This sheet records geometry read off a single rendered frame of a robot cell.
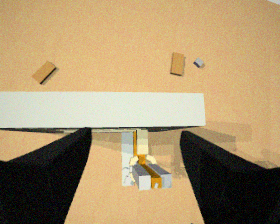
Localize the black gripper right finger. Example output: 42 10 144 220
180 131 280 224

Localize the tan rectangular block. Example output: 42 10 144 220
170 52 184 76
32 60 57 84

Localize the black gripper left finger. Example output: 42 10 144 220
0 127 93 224

